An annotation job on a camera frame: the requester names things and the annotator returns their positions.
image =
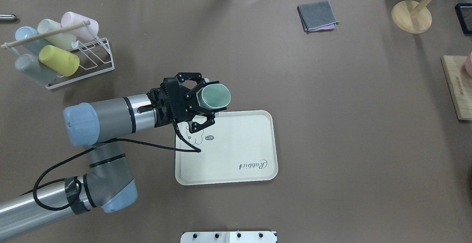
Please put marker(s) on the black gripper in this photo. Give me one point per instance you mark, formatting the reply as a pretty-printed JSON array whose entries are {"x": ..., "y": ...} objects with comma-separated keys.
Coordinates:
[{"x": 180, "y": 107}]

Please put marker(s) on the wooden mug tree stand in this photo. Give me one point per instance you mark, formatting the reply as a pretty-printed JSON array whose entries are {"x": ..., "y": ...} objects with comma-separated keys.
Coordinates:
[{"x": 411, "y": 16}]

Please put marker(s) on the folded grey cloth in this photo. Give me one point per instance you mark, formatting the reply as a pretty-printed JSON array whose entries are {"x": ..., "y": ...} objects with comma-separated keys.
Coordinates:
[{"x": 317, "y": 16}]

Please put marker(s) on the green cup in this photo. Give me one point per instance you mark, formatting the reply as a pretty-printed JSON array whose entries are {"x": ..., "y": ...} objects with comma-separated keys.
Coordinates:
[{"x": 214, "y": 96}]

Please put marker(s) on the yellow cup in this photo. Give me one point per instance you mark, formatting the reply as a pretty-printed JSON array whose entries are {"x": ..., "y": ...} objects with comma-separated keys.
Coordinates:
[{"x": 63, "y": 62}]

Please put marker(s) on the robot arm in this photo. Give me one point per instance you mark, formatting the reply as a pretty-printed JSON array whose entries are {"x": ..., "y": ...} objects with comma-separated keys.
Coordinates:
[{"x": 100, "y": 176}]

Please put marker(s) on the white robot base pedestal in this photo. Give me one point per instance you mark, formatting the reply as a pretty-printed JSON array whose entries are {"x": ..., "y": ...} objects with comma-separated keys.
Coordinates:
[{"x": 230, "y": 237}]

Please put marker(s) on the wooden rack handle rod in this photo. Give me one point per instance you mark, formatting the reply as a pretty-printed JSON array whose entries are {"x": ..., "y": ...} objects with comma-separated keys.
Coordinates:
[{"x": 44, "y": 35}]

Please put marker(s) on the pink bowl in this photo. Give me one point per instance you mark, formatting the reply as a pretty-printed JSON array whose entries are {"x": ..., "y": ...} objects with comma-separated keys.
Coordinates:
[{"x": 468, "y": 64}]

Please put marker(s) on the wooden cutting board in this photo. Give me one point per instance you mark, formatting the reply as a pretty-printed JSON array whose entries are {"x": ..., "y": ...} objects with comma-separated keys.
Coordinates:
[{"x": 460, "y": 85}]

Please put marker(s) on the cream rabbit tray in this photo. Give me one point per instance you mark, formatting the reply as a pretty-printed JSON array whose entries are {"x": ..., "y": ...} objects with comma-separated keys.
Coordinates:
[{"x": 239, "y": 147}]

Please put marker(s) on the grey cup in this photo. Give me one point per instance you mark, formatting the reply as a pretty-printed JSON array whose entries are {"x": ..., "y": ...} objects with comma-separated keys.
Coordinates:
[{"x": 32, "y": 68}]

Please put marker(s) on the light blue cup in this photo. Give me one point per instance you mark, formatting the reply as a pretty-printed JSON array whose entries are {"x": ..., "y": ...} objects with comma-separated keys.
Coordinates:
[{"x": 35, "y": 46}]

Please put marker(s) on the pink cup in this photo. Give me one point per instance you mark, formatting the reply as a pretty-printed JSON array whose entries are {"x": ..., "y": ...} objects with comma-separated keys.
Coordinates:
[{"x": 89, "y": 27}]

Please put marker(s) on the white wire cup rack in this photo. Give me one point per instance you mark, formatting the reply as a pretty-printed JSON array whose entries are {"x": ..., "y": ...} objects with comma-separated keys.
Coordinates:
[{"x": 95, "y": 59}]

